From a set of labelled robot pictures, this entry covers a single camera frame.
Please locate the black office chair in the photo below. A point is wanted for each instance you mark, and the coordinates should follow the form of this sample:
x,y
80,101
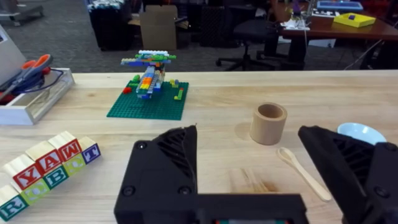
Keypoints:
x,y
248,34

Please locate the pale blue dish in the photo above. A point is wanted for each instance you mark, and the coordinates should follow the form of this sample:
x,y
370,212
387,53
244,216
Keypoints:
x,y
360,132

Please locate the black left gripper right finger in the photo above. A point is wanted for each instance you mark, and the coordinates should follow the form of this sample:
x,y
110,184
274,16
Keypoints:
x,y
357,174

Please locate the green board with toy blocks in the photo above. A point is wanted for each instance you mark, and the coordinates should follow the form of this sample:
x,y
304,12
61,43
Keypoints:
x,y
149,99

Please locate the black storage bin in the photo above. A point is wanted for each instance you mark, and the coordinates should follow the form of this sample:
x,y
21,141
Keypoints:
x,y
110,26

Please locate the dark brown desk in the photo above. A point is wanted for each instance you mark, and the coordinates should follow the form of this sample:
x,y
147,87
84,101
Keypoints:
x,y
335,31

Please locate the tan cylindrical container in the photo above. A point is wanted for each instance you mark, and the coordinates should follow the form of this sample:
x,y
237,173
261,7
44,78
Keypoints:
x,y
267,129

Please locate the wooden alphabet blocks heap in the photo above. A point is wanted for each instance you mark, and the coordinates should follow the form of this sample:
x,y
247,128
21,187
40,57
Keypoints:
x,y
46,171

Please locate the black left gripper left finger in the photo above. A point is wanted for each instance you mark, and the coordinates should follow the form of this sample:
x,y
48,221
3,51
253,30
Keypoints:
x,y
161,174

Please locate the white box with scissors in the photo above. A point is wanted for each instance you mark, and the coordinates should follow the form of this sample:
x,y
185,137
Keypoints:
x,y
34,99

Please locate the brown cardboard box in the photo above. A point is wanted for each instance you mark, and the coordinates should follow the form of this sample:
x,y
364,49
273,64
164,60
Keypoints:
x,y
158,28

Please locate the yellow tray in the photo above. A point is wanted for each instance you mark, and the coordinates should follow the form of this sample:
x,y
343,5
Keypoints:
x,y
354,20

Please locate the pale wooden spoon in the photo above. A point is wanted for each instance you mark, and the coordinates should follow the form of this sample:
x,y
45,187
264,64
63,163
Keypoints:
x,y
306,177

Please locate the blue tray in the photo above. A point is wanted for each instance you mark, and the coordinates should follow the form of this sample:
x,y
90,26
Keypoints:
x,y
339,5

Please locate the pale grey panel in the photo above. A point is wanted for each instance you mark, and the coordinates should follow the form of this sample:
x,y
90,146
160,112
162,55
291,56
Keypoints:
x,y
9,56

